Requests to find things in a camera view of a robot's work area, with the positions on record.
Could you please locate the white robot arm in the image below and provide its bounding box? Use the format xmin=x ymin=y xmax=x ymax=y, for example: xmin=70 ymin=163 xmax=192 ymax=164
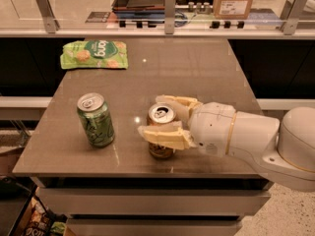
xmin=138 ymin=95 xmax=315 ymax=192

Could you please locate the metal glass bracket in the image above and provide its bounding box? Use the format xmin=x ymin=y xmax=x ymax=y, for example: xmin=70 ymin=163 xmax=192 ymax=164
xmin=164 ymin=0 xmax=176 ymax=34
xmin=281 ymin=0 xmax=307 ymax=35
xmin=35 ymin=0 xmax=60 ymax=33

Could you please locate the grey drawer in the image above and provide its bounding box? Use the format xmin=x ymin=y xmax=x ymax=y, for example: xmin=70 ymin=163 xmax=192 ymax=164
xmin=67 ymin=219 xmax=242 ymax=236
xmin=39 ymin=188 xmax=270 ymax=216

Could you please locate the orange soda can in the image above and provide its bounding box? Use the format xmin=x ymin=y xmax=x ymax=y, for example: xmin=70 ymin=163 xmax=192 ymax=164
xmin=147 ymin=102 xmax=176 ymax=159

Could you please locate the green rice chip bag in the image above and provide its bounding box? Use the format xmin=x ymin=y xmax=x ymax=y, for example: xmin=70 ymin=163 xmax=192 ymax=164
xmin=60 ymin=40 xmax=128 ymax=70

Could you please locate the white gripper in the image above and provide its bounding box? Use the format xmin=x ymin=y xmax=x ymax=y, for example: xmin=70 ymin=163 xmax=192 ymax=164
xmin=138 ymin=94 xmax=236 ymax=156

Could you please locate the left metal glass bracket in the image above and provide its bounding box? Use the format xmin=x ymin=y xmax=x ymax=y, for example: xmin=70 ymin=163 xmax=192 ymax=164
xmin=35 ymin=0 xmax=60 ymax=33

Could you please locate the green soda can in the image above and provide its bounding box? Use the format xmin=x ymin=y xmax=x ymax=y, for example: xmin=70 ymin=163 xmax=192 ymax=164
xmin=77 ymin=92 xmax=115 ymax=148

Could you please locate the upper grey drawer front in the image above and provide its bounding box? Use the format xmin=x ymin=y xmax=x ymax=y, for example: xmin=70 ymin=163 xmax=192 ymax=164
xmin=39 ymin=188 xmax=270 ymax=216

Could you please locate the cardboard box with label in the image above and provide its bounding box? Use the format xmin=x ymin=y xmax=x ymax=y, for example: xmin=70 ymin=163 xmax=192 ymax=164
xmin=213 ymin=0 xmax=253 ymax=20

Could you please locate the middle metal glass bracket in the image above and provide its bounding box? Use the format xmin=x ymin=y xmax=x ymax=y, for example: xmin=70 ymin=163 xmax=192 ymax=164
xmin=164 ymin=0 xmax=176 ymax=34

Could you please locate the lower grey drawer front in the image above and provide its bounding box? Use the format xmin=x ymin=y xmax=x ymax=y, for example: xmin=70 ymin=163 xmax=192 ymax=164
xmin=67 ymin=219 xmax=242 ymax=236

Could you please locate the snack bag under table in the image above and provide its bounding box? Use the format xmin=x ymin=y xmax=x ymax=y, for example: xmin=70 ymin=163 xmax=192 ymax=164
xmin=21 ymin=198 xmax=54 ymax=236

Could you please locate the right metal glass bracket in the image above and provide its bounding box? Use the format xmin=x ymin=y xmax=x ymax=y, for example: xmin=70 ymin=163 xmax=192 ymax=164
xmin=281 ymin=0 xmax=307 ymax=35

